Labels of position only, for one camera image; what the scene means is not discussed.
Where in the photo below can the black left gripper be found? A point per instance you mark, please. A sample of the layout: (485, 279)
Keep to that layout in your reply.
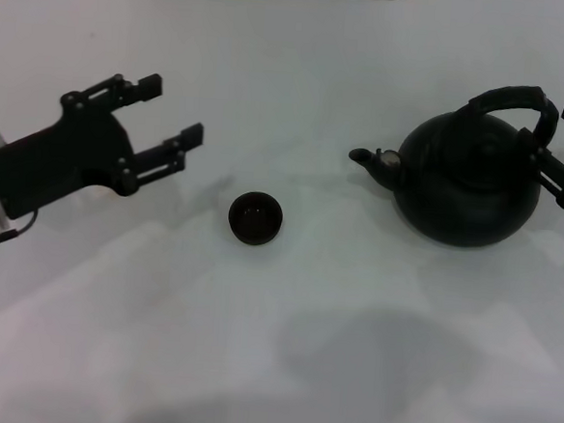
(63, 157)

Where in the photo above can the black round teapot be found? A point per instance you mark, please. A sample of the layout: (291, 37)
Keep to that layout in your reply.
(467, 195)

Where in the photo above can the small black teacup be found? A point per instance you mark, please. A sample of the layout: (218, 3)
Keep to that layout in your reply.
(257, 219)

